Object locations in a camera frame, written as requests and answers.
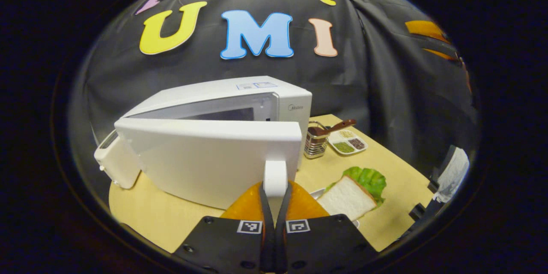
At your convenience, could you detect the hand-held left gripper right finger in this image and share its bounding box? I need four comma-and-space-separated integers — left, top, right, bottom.
275, 181, 379, 274

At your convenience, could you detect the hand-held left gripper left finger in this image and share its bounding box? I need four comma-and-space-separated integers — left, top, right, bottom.
173, 181, 275, 274

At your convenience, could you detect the white bread slice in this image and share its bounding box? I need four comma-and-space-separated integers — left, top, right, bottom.
316, 176, 378, 222

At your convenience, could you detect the white microwave oven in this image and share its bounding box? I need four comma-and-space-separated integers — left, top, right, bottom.
115, 76, 313, 210

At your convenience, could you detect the white rectangular tray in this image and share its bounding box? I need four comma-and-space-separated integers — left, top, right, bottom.
309, 188, 360, 228

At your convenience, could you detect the black backdrop cloth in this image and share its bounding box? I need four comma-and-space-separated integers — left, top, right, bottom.
71, 0, 478, 206

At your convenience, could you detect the white divided seasoning dish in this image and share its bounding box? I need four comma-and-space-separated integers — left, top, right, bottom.
328, 129, 369, 155

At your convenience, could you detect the black and white chair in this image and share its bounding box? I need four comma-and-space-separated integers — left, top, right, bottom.
409, 146, 470, 224

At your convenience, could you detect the brown wooden spoon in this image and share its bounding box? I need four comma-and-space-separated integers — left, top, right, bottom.
309, 119, 357, 136

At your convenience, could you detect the white toaster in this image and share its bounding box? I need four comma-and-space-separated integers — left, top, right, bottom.
94, 131, 142, 190

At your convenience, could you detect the metal wire utensil holder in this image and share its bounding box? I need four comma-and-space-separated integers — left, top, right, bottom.
304, 121, 330, 160

